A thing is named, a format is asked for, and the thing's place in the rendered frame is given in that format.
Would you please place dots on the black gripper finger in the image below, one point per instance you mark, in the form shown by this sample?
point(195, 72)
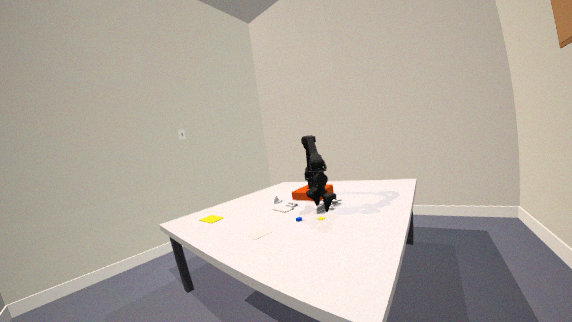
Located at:
point(317, 200)
point(327, 204)

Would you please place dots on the yellow flat plate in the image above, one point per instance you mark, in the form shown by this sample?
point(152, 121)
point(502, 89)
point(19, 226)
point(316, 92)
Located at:
point(211, 219)

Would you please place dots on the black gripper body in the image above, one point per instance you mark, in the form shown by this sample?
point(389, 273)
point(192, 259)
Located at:
point(326, 196)

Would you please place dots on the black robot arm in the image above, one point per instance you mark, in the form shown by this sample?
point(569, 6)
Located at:
point(314, 172)

